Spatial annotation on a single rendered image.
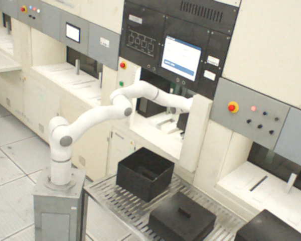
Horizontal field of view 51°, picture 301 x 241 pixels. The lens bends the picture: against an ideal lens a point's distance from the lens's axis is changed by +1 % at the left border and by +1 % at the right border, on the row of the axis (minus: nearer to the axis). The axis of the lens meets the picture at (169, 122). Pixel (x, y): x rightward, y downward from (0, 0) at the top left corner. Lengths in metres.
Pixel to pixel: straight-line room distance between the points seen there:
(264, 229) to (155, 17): 1.43
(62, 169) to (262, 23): 1.40
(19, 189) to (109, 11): 1.83
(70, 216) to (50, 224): 0.14
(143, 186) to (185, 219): 0.34
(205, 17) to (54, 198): 1.40
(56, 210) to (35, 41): 2.01
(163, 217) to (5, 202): 1.74
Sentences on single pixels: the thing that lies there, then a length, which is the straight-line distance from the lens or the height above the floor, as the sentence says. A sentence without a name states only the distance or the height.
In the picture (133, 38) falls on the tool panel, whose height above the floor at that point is 1.57.
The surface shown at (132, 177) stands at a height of 0.88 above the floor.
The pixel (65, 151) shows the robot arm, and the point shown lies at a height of 1.01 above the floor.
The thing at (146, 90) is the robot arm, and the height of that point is 1.38.
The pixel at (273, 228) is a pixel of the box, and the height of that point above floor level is 1.01.
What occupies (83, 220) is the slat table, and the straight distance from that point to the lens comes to 2.29.
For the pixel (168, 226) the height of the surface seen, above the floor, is 0.86.
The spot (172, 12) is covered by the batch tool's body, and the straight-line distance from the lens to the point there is 2.08.
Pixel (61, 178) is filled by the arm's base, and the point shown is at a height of 0.82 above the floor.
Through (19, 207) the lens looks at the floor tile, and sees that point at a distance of 3.13.
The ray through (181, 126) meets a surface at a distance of 2.45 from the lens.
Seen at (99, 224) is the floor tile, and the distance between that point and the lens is 2.94.
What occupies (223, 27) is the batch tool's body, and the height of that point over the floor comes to 1.83.
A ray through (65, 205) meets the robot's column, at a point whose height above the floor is 0.68.
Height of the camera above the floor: 2.14
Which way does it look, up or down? 28 degrees down
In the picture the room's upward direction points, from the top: 11 degrees clockwise
